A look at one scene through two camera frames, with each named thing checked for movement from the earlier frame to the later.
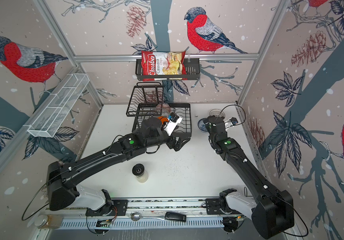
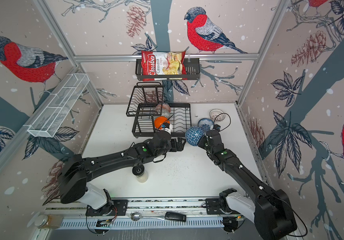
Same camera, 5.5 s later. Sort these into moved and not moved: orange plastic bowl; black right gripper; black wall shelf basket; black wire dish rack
Moved: black right gripper
Not moved: orange plastic bowl; black wire dish rack; black wall shelf basket
